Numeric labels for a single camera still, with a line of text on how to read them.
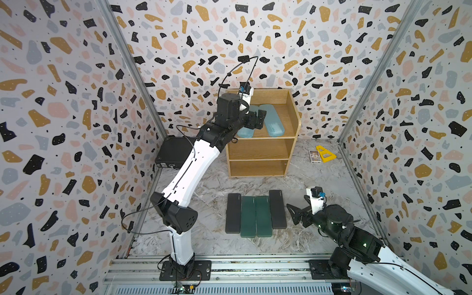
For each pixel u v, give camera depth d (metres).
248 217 0.88
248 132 0.79
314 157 1.13
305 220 0.63
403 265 0.48
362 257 0.50
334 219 0.52
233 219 0.87
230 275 0.73
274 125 0.82
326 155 1.15
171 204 0.45
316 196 0.60
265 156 0.92
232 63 0.90
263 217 0.90
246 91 0.58
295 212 0.63
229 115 0.53
